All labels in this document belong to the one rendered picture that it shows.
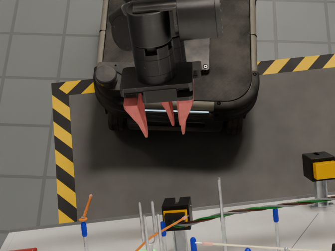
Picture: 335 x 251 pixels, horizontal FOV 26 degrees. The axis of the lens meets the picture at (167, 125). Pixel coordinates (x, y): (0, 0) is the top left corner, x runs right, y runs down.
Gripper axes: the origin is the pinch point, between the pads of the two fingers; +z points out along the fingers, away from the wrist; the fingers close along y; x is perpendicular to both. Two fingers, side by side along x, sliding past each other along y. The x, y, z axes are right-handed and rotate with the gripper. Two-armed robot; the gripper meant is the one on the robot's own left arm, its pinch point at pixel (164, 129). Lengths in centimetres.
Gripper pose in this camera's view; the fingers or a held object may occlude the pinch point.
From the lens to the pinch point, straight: 107.4
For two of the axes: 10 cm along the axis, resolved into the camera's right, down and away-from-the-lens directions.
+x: 0.3, -5.3, 8.4
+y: 9.9, -0.8, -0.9
